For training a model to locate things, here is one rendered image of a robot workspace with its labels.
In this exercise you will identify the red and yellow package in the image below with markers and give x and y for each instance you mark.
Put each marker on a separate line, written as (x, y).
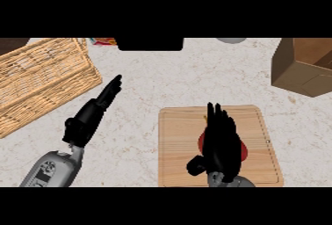
(102, 41)

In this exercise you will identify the black appliance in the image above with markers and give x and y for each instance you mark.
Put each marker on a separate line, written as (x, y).
(149, 44)

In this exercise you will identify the brown cardboard box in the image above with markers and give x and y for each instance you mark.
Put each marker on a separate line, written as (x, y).
(302, 67)

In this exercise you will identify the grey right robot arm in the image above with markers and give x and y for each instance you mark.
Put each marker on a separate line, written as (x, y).
(227, 181)

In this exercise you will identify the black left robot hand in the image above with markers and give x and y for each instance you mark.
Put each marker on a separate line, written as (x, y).
(88, 117)

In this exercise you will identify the wooden cutting board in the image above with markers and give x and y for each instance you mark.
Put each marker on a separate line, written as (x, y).
(181, 146)

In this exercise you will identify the grey round object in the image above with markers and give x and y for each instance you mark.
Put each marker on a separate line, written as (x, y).
(231, 40)

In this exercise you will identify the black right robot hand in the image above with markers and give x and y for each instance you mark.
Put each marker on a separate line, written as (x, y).
(221, 146)

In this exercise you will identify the wicker basket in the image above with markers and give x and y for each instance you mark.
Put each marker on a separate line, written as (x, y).
(38, 79)

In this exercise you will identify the dark brown object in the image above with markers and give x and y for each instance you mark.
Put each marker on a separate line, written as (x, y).
(12, 44)

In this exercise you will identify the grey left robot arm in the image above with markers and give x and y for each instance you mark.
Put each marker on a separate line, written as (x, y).
(53, 169)

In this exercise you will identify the red pear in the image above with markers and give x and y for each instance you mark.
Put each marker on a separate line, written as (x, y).
(200, 143)

